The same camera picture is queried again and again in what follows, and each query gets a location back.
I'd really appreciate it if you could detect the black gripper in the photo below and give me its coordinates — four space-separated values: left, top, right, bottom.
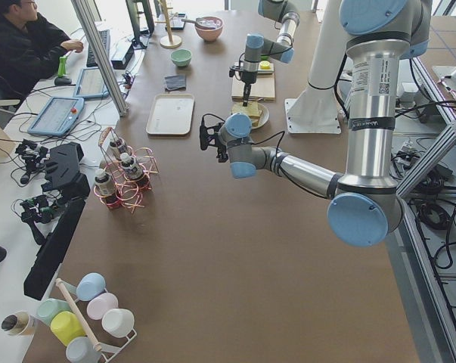
241 70 257 107
215 135 228 163

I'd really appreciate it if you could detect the white round plate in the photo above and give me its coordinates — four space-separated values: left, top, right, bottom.
252 104 269 129

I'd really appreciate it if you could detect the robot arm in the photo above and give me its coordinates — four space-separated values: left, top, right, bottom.
200 1 432 247
240 0 300 106

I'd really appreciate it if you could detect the cream rabbit tray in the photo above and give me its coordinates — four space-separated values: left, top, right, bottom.
146 94 194 136

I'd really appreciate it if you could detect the bamboo cutting board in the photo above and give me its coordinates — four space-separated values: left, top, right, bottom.
231 61 276 101

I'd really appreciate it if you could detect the half lemon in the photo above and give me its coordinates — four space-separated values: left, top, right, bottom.
259 60 271 70

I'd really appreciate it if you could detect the pink bowl with ice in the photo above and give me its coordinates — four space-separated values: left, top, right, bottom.
194 16 224 42

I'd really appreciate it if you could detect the green bowl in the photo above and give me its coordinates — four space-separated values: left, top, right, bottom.
170 49 192 67

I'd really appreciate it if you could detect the grey folded cloth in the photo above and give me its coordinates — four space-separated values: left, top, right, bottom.
164 74 187 92

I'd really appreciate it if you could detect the steel scoop in bowl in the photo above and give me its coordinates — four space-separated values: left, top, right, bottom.
181 17 216 29

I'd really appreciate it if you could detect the tea bottle one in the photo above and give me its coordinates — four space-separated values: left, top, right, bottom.
120 153 144 181

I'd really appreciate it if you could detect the wooden stand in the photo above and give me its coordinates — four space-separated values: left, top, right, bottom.
157 0 182 49

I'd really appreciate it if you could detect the tea bottle two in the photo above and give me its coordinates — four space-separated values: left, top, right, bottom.
109 138 129 160

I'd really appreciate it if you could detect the tea bottle three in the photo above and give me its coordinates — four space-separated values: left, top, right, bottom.
95 168 118 209

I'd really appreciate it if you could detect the blue teach pendant far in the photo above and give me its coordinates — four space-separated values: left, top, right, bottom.
73 67 109 100

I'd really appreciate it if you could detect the blue teach pendant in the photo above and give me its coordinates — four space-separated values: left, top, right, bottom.
27 97 85 136
73 67 109 100

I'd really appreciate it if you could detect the black keyboard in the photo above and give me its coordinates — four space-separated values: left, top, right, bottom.
85 29 112 68

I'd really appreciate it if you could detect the blue teach pendant near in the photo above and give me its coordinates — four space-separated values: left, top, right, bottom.
27 97 85 136

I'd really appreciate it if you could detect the pink cup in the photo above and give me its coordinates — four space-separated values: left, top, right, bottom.
86 292 119 320

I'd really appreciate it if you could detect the white cup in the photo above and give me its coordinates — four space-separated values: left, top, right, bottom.
101 308 135 338

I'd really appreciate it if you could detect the black long box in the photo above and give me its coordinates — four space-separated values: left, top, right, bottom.
23 197 85 301

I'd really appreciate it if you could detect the white cup rack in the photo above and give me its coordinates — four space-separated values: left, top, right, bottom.
54 278 138 362

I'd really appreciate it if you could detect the yellow cup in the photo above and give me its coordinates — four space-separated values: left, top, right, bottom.
50 311 86 346

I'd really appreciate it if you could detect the person in black jacket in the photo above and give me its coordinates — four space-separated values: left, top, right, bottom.
0 1 84 101

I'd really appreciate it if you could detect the green cup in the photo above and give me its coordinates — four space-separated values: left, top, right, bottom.
36 298 71 326

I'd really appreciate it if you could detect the grey blue cup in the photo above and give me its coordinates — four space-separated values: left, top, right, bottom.
66 337 101 363

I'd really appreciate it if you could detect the paper cup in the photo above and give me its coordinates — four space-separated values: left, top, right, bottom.
1 311 37 336

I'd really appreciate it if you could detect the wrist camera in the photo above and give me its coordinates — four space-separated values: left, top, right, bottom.
228 65 244 80
199 113 225 150

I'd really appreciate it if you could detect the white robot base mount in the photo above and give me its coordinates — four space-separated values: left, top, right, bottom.
285 0 348 134

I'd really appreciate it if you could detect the copper wire bottle rack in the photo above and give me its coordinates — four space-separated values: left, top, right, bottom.
92 126 159 212

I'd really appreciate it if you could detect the black bracket stand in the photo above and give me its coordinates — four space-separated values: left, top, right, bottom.
41 141 90 201

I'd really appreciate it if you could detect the aluminium frame post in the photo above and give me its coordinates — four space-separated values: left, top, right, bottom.
71 0 128 117

